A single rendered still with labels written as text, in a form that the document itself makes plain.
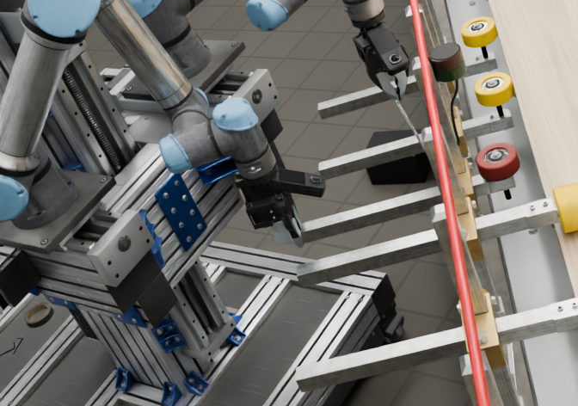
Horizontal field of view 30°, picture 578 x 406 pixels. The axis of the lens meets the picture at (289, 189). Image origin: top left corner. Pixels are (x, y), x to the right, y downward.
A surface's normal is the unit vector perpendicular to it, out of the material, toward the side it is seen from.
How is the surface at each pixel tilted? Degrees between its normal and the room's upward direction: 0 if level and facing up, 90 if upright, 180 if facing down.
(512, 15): 0
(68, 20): 85
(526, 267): 0
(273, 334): 0
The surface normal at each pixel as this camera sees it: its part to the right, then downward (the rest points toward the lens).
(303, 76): -0.34, -0.76
